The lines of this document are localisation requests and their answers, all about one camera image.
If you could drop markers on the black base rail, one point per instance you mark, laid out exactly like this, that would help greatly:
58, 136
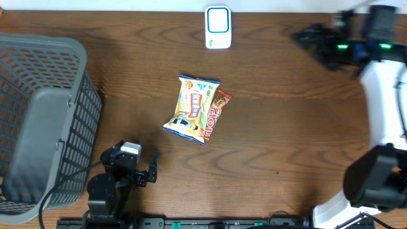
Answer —
160, 223

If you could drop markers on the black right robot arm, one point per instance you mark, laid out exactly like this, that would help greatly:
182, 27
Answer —
376, 182

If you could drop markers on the yellow snack bag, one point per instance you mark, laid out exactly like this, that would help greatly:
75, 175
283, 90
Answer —
190, 117

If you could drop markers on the brown chocolate bar wrapper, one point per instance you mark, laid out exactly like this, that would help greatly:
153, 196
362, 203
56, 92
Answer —
220, 100

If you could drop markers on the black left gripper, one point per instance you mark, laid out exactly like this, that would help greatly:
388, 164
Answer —
141, 177

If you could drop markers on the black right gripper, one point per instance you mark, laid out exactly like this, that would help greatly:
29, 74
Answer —
326, 34

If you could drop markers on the white barcode scanner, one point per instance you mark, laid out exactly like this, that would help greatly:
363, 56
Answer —
217, 27

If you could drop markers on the grey plastic shopping basket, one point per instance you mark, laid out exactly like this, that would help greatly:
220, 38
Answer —
50, 112

